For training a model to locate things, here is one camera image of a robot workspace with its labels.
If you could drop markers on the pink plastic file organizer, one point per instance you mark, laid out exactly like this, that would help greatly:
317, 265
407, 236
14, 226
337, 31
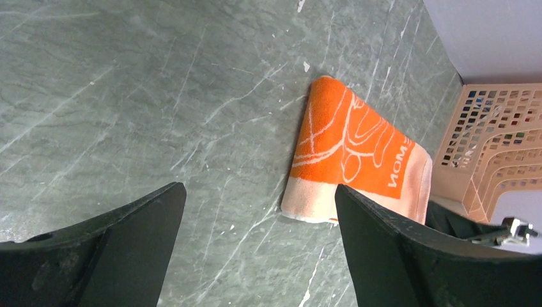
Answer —
492, 146

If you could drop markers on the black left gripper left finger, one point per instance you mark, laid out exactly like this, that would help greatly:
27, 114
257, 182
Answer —
118, 258

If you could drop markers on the orange and cream towel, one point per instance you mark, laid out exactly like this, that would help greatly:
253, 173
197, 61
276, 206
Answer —
343, 140

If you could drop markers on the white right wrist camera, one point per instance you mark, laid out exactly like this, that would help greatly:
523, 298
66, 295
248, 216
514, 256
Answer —
511, 231

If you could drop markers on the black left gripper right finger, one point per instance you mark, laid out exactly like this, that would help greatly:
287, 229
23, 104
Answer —
396, 261

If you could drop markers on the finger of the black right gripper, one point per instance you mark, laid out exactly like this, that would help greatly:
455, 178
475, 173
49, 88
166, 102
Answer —
452, 224

